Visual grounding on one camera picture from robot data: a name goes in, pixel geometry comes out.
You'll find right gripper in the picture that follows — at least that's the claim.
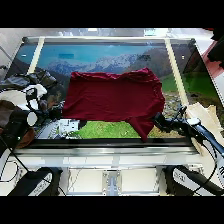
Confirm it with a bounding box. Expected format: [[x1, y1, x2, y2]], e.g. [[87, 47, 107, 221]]
[[152, 112, 176, 134]]

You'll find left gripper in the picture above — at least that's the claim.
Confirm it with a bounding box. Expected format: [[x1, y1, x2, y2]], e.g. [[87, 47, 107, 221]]
[[39, 101, 65, 122]]

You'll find dark red T-shirt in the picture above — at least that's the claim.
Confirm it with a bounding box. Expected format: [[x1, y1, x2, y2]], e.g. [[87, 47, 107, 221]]
[[61, 67, 166, 143]]

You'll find dark grey garment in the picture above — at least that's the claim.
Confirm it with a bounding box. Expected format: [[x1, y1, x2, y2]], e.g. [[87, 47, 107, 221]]
[[0, 70, 58, 92]]

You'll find cream garment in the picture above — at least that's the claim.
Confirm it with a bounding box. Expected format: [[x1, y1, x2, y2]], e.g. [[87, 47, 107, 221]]
[[186, 101, 224, 158]]

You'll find silver frame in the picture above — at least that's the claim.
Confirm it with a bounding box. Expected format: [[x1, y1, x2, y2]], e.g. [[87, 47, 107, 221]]
[[6, 35, 205, 197]]

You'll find black cable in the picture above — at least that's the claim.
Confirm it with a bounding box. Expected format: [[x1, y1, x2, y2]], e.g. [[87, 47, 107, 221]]
[[0, 135, 22, 184], [194, 131, 219, 194]]

